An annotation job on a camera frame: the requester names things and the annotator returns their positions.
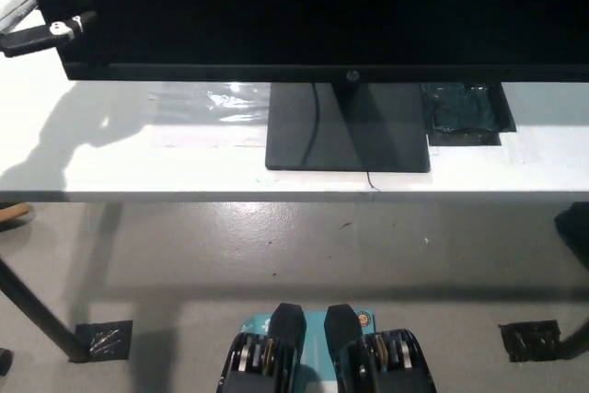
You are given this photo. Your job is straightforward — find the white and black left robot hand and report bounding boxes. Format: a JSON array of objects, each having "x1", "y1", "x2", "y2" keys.
[{"x1": 0, "y1": 0, "x2": 99, "y2": 60}]

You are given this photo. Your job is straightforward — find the black HP monitor screen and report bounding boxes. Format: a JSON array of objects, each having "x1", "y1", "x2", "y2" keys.
[{"x1": 15, "y1": 0, "x2": 589, "y2": 87}]

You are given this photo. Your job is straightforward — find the black monitor stand base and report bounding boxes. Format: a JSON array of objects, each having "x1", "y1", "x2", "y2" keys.
[{"x1": 263, "y1": 81, "x2": 433, "y2": 175}]

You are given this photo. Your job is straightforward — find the brown wooden object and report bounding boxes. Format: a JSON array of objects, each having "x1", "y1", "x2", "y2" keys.
[{"x1": 0, "y1": 202, "x2": 31, "y2": 234}]

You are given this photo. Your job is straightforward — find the clear plastic tape sheet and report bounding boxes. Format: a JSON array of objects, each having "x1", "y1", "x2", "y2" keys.
[{"x1": 150, "y1": 81, "x2": 271, "y2": 149}]

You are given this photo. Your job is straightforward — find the black metal table leg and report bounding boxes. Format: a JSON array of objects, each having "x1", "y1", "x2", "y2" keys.
[
  {"x1": 0, "y1": 254, "x2": 89, "y2": 364},
  {"x1": 553, "y1": 318, "x2": 589, "y2": 361}
]

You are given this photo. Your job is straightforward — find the black floor tape patch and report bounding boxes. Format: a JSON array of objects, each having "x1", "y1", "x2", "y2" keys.
[
  {"x1": 73, "y1": 319, "x2": 135, "y2": 363},
  {"x1": 498, "y1": 318, "x2": 563, "y2": 364}
]

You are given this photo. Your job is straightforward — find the black bulky object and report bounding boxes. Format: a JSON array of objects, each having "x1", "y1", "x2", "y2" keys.
[{"x1": 553, "y1": 202, "x2": 589, "y2": 271}]

